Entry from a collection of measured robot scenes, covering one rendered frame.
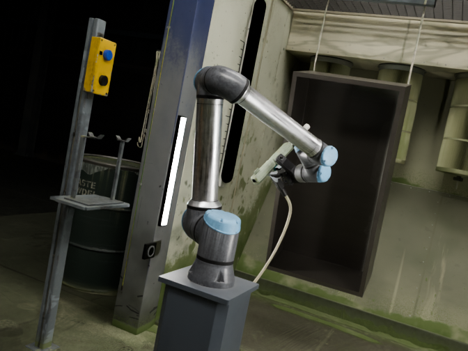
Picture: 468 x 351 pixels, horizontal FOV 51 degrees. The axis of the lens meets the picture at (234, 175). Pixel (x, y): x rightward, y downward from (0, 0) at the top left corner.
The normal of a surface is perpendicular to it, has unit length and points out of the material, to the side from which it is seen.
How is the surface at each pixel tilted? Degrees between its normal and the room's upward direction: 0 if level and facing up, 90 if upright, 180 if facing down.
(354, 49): 90
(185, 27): 90
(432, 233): 57
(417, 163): 90
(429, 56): 90
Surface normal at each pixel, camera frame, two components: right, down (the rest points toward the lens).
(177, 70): -0.41, 0.00
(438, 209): -0.24, -0.54
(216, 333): 0.34, 0.15
